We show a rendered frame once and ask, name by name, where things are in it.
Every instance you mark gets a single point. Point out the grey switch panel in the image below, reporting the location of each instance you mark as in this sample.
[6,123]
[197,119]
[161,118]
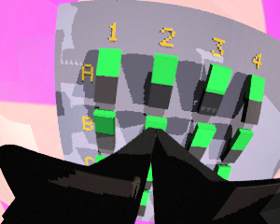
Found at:
[212,83]

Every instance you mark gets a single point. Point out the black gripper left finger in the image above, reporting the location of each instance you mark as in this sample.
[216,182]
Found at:
[107,192]

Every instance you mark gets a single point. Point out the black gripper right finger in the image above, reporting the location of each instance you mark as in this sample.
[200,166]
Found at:
[188,192]

